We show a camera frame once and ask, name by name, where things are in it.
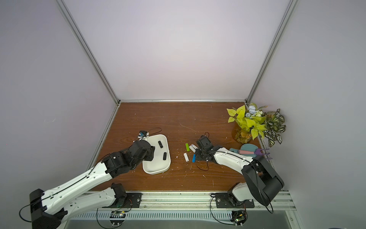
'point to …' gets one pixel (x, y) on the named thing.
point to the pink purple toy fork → (258, 151)
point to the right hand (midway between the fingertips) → (198, 152)
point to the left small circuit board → (117, 217)
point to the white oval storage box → (161, 161)
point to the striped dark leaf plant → (274, 121)
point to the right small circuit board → (239, 217)
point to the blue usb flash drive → (193, 160)
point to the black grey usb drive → (165, 155)
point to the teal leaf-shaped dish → (249, 147)
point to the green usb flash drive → (187, 147)
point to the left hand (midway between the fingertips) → (154, 148)
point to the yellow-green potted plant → (249, 122)
